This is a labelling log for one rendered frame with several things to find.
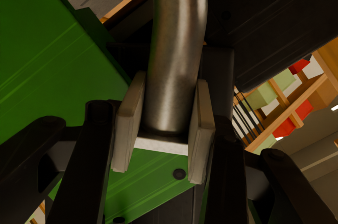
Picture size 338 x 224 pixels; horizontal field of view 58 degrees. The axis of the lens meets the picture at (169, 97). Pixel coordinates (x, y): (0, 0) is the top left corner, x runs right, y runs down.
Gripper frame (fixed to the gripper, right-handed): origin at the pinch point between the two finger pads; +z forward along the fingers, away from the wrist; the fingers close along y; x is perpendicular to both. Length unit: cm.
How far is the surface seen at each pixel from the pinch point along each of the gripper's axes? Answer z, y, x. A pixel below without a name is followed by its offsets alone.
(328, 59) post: 73, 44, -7
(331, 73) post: 72, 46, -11
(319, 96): 349, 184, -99
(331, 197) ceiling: 493, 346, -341
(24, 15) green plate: 4.4, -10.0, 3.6
